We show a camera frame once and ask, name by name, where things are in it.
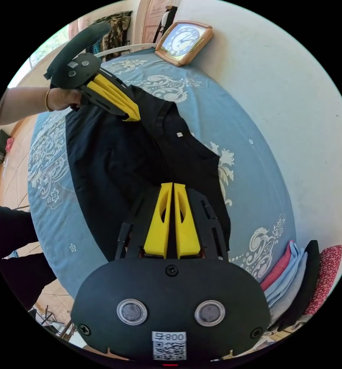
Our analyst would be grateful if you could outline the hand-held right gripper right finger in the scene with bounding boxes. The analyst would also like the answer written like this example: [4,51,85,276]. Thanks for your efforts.
[174,182,202,259]

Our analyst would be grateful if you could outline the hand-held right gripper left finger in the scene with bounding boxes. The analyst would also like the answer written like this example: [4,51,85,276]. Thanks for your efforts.
[143,182,173,259]

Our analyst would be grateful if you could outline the black short sleeve shirt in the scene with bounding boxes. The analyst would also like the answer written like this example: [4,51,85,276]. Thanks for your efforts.
[65,83,232,261]

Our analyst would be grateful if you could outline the person's left forearm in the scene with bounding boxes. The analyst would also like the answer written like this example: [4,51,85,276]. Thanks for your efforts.
[0,86,55,128]

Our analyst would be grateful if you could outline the person's left hand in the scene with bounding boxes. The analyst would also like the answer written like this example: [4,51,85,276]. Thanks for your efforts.
[45,88,82,112]

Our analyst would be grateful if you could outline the window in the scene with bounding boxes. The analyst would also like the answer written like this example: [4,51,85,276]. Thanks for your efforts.
[29,25,71,70]

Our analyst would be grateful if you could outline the hanging camouflage garment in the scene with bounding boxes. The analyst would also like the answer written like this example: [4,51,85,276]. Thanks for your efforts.
[92,11,133,56]

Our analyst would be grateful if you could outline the square clock with blue face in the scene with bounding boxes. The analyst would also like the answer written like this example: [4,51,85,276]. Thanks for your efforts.
[154,20,214,67]

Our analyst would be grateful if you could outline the pile of clothes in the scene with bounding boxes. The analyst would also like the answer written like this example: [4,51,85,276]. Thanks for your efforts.
[259,239,342,332]

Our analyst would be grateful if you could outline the person's body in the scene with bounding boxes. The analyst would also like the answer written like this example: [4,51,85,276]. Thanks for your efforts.
[0,203,57,312]

